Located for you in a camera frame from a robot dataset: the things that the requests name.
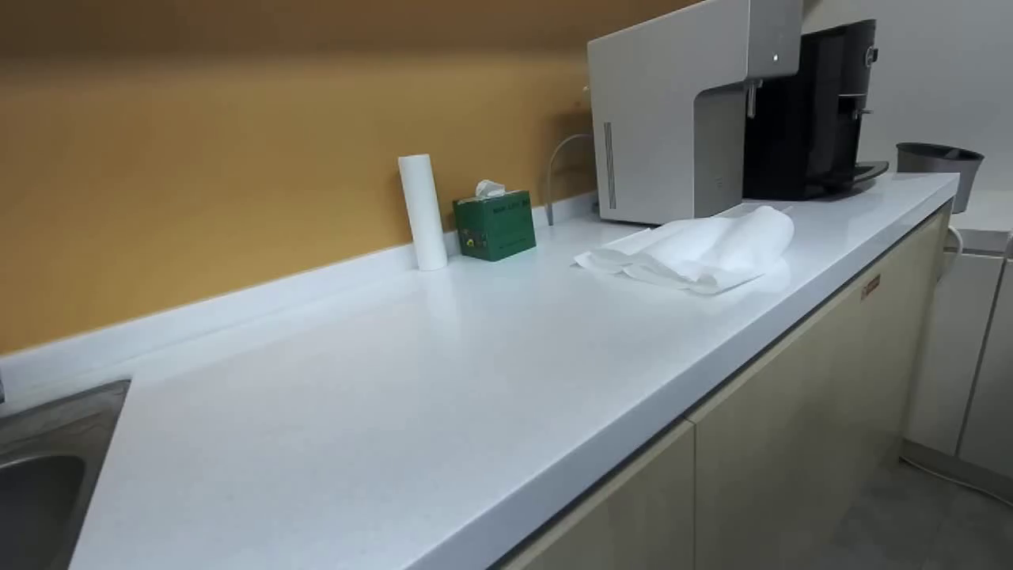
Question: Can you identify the stainless steel sink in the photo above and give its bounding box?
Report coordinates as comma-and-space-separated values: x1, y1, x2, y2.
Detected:
0, 380, 131, 570

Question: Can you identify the black coffee machine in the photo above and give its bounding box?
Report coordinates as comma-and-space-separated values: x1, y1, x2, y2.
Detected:
744, 18, 886, 200

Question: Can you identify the white side cabinet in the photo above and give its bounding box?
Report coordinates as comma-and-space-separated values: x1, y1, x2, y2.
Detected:
905, 193, 1013, 484

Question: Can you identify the beige cabinet door left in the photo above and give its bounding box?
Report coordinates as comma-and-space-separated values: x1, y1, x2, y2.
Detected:
503, 424, 695, 570

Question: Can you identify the beige cabinet door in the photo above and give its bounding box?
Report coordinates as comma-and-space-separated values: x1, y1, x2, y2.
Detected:
693, 212, 946, 570
503, 424, 695, 570

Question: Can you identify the grey trash bin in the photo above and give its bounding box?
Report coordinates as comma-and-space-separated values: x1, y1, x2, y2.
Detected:
897, 141, 983, 208

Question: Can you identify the grey hose behind dispenser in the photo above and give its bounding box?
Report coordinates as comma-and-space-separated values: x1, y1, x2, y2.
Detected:
542, 131, 593, 229

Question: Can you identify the beige cabinet door right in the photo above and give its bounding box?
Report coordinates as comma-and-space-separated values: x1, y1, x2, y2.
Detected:
693, 212, 946, 570

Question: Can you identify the white paper napkin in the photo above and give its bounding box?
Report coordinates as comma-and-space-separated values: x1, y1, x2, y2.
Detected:
573, 207, 794, 294

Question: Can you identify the white grey beverage dispenser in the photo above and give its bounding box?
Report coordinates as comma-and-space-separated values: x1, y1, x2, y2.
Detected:
590, 0, 805, 225

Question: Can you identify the white paper towel roll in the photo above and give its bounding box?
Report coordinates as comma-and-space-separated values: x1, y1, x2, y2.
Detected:
400, 154, 446, 268

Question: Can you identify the green tissue box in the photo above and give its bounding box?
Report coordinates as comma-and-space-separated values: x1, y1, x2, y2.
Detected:
453, 181, 536, 259

